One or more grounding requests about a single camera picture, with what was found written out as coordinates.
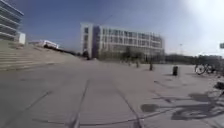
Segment row of trees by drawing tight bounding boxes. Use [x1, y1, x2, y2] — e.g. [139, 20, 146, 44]
[165, 53, 224, 66]

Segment bicycle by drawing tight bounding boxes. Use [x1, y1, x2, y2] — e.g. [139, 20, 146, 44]
[194, 62, 217, 76]

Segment wide grey stone steps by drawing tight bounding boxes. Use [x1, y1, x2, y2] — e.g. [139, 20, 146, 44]
[0, 39, 81, 72]

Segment large white building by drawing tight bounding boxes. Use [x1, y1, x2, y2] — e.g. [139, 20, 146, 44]
[79, 22, 166, 61]

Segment grey building with banded windows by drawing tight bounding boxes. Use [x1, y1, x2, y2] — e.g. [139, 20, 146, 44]
[0, 0, 26, 46]

